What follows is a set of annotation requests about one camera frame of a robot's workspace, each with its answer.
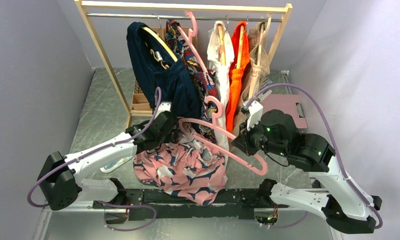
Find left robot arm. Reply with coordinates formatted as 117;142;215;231
37;111;178;211

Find beige garment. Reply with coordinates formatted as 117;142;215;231
232;22;270;136

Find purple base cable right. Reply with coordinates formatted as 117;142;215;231
259;210;309;230

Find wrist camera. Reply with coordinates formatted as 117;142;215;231
153;101;171;118
244;100;263;131

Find white garment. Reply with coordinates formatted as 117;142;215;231
207;21;234;129

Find pink clipboard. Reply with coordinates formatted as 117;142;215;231
260;94;308;130

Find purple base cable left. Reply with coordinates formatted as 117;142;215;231
93;200;157;232

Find wooden clothes rack frame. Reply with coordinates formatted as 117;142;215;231
74;0;293;127

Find pink patterned shorts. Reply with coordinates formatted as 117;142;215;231
133;134;228;206

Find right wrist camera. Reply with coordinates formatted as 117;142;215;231
244;100;263;131

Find colourful patterned garment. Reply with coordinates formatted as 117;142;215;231
165;19;217;123

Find wooden hanger in beige garment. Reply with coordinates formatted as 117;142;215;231
246;14;272;99

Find navy blue garment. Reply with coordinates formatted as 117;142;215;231
126;22;201;118

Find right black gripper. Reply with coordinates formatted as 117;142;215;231
232;116;289;157

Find orange shorts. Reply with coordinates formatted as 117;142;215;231
226;21;250;132

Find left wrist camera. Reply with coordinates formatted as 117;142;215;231
153;101;171;118

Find wooden hanger in orange shorts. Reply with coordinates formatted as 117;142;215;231
235;25;245;69

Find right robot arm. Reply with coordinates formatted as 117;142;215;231
232;109;382;234

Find metal hanging rod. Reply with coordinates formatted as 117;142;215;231
86;13;265;22

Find yellow hanger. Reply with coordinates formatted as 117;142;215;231
141;26;178;62

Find wooden hanger in white garment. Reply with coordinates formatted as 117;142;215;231
217;24;226;66

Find pink plastic hanger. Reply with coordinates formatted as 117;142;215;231
176;10;210;75
179;95;268;176

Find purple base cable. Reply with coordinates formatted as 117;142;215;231
93;200;157;232
259;210;309;230

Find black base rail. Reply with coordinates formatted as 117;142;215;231
91;188;275;224

